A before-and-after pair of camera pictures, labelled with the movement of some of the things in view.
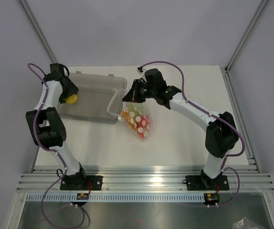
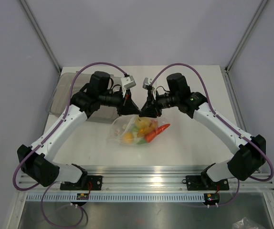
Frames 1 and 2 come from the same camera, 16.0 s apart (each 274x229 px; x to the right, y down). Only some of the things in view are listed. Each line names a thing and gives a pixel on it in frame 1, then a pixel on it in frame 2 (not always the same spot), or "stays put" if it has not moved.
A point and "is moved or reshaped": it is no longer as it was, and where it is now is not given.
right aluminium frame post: (248, 31) stays put
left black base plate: (90, 183) stays put
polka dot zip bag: (134, 115) is moved or reshaped
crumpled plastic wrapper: (245, 223) stays put
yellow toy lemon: (71, 99) is moved or reshaped
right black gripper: (133, 95) -> (152, 107)
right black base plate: (204, 182) stays put
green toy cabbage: (137, 109) is moved or reshaped
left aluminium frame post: (39, 31) stays put
